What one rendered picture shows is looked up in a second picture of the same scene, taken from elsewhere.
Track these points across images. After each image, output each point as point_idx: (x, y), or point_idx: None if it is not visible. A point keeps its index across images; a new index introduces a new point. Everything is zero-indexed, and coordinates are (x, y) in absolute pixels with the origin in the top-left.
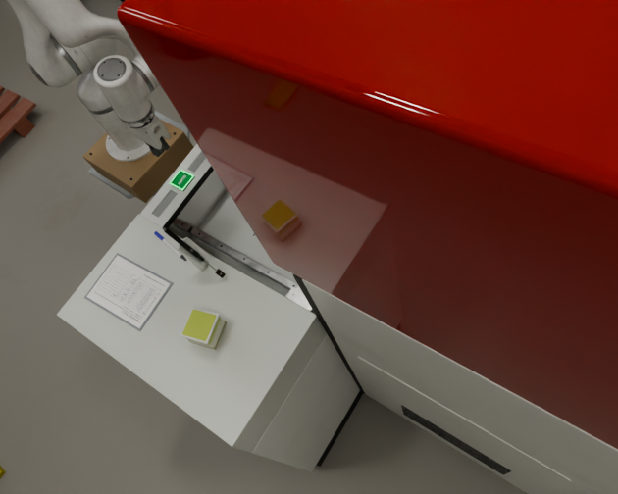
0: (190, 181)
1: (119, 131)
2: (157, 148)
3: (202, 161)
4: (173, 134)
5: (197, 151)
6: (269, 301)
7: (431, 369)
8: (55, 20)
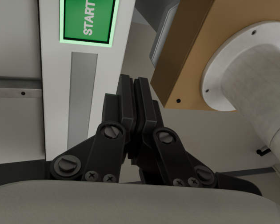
0: (59, 22)
1: None
2: None
3: (74, 82)
4: (180, 98)
5: (100, 98)
6: None
7: None
8: None
